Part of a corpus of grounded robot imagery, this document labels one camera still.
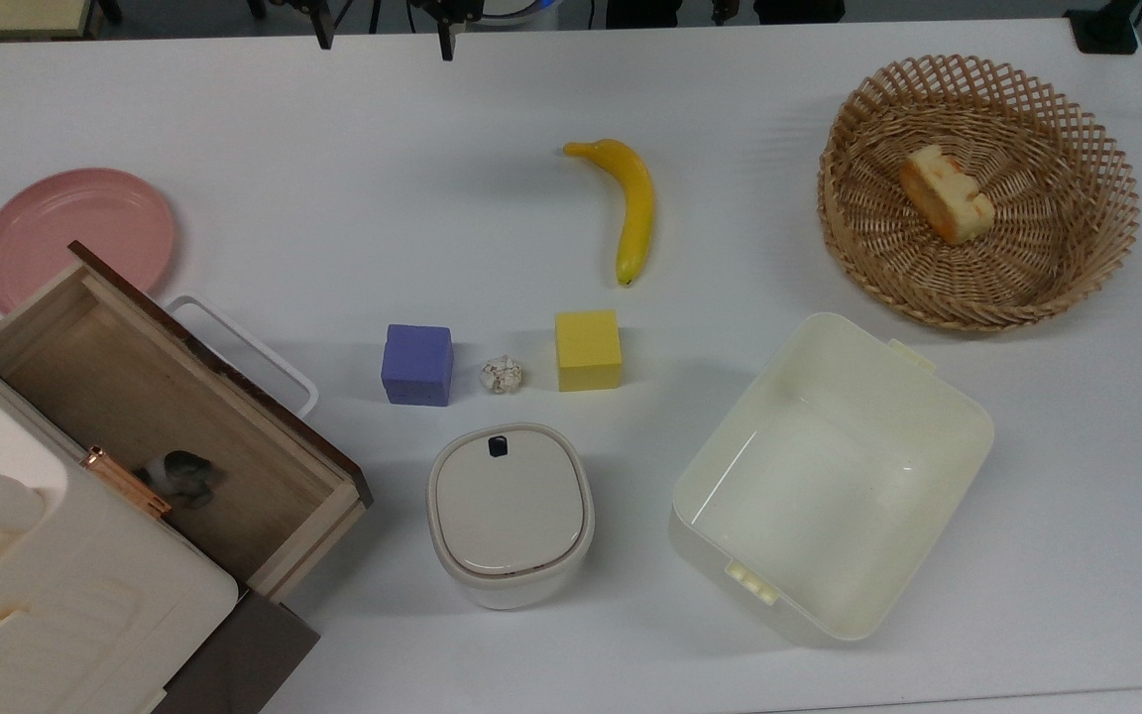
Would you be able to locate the yellow cube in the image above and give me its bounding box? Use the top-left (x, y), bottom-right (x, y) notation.
top-left (555, 309), bottom-right (624, 393)

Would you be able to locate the pink plate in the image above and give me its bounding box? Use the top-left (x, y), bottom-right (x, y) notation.
top-left (0, 168), bottom-right (177, 315)

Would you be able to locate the copper fridge handle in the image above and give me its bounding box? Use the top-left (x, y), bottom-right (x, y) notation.
top-left (79, 445), bottom-right (173, 519)

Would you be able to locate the small crumpled white ball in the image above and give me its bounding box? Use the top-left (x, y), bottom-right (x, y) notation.
top-left (480, 356), bottom-right (525, 396)

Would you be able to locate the woven wicker basket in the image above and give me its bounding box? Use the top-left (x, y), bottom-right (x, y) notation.
top-left (818, 55), bottom-right (1141, 332)

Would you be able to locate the tan wooden table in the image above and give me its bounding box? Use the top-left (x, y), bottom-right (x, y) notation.
top-left (0, 0), bottom-right (101, 43)

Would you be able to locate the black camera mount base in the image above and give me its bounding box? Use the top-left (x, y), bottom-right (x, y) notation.
top-left (1065, 0), bottom-right (1142, 56)

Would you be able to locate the yellow banana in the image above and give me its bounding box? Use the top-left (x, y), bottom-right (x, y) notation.
top-left (562, 138), bottom-right (655, 288)

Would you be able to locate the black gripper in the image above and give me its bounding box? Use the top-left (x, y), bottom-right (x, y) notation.
top-left (307, 0), bottom-right (485, 62)

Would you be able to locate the beige lidded trash can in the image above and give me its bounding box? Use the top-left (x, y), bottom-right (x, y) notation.
top-left (426, 422), bottom-right (596, 611)

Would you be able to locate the small grey object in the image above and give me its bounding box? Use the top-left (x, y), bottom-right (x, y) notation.
top-left (133, 449), bottom-right (227, 513)

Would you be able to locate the dark brown cabinet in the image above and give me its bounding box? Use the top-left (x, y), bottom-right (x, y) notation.
top-left (153, 589), bottom-right (321, 714)

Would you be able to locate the cream plastic bin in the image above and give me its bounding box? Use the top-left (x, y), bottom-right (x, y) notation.
top-left (669, 312), bottom-right (996, 646)

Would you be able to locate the piece of bread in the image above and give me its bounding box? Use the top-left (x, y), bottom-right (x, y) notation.
top-left (900, 145), bottom-right (996, 246)

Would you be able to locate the cream toy fridge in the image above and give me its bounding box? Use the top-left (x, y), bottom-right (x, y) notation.
top-left (0, 322), bottom-right (240, 714)

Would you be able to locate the wooden drawer with brown front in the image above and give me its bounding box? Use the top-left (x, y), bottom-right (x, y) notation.
top-left (0, 241), bottom-right (375, 602)

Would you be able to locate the purple cube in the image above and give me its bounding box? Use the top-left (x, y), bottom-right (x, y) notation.
top-left (380, 323), bottom-right (455, 408)

